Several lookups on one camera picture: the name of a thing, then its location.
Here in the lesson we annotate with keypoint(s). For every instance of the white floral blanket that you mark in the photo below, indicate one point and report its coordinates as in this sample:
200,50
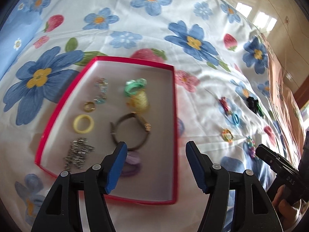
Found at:
144,29

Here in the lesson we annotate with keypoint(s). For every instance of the pink printed blanket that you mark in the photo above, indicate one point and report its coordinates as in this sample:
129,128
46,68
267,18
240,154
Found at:
282,96

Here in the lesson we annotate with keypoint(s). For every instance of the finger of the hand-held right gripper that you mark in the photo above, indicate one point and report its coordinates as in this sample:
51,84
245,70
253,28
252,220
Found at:
270,157

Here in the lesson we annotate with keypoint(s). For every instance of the green hair clip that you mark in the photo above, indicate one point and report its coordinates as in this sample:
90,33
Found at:
259,110

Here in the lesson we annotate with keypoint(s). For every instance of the red cardboard box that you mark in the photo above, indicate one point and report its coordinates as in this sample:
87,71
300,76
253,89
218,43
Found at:
149,101

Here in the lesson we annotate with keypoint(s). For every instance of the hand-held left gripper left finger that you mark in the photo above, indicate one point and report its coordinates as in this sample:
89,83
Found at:
117,169

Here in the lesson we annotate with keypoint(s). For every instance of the light blue flowered pillow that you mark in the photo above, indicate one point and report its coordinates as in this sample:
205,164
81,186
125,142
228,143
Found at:
14,41

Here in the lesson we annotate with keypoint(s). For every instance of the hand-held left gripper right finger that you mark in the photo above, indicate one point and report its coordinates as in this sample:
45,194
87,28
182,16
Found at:
198,169

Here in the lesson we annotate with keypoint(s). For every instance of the black scrunchie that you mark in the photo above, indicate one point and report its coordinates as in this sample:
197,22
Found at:
251,101

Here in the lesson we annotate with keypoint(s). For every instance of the person's right hand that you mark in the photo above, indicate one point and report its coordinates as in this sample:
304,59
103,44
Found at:
287,210

